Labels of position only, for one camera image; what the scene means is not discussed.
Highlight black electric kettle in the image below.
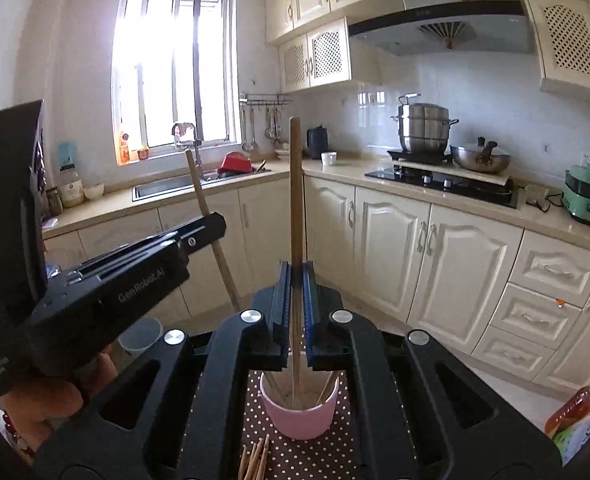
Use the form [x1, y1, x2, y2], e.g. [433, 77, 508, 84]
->
[305, 125, 330, 160]

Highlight cream base cabinets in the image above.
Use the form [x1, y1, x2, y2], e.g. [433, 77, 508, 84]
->
[42, 172, 590, 392]

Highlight stainless steel sink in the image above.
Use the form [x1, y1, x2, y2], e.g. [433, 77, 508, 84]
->
[132, 169, 272, 203]

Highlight long wooden utensil handle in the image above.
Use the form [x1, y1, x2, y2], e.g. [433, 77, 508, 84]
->
[289, 117, 306, 406]
[185, 149, 242, 312]

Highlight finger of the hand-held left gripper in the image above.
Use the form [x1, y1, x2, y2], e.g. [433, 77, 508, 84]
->
[77, 212, 227, 281]

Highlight red bead bracelet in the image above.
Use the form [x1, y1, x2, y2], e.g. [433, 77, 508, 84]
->
[2, 409, 36, 461]

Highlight person's left hand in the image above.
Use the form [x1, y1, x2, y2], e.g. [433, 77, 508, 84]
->
[6, 350, 118, 461]

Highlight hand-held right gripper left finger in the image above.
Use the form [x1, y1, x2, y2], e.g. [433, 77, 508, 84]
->
[32, 260, 293, 480]

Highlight red bowl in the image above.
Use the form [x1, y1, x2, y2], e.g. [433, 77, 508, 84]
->
[218, 151, 252, 177]

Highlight stainless steel steamer pot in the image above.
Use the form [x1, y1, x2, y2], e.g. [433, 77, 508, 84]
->
[391, 93, 460, 157]

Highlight clear plastic container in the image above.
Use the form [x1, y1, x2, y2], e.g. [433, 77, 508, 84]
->
[118, 317, 164, 354]

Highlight metal wok with lid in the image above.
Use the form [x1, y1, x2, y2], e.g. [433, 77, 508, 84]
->
[449, 136, 512, 173]

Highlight hanging kitchen utensils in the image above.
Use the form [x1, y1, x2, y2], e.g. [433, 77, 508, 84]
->
[264, 106, 284, 142]

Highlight large lattice door cabinet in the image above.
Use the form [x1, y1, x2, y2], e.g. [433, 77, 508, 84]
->
[522, 0, 590, 97]

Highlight pile of loose wooden chopsticks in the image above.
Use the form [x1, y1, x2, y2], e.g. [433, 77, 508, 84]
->
[238, 434, 272, 480]

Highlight small lattice door cabinet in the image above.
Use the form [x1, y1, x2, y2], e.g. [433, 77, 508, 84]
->
[278, 16, 352, 94]

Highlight black gas stove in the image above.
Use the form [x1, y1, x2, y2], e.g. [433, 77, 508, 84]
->
[364, 159, 522, 210]

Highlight glass jar with white lid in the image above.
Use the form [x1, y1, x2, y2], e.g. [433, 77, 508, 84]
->
[57, 142, 86, 209]

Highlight wooden board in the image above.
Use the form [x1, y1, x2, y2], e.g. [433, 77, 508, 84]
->
[393, 157, 512, 187]

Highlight metal sink faucet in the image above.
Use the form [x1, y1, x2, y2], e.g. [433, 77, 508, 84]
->
[171, 122, 206, 172]

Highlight range hood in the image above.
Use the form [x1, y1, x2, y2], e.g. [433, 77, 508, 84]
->
[347, 0, 536, 57]

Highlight pink cup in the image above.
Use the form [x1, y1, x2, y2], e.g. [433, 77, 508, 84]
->
[260, 367, 340, 441]

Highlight kitchen window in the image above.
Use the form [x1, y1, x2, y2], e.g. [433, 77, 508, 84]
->
[111, 0, 239, 150]

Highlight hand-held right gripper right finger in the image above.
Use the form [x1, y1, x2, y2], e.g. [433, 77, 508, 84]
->
[302, 260, 563, 480]

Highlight orange oil bottle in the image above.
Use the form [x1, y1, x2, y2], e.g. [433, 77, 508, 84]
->
[545, 384, 590, 436]

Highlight metal wall rack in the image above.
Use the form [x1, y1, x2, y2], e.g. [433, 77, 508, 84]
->
[239, 92, 294, 111]

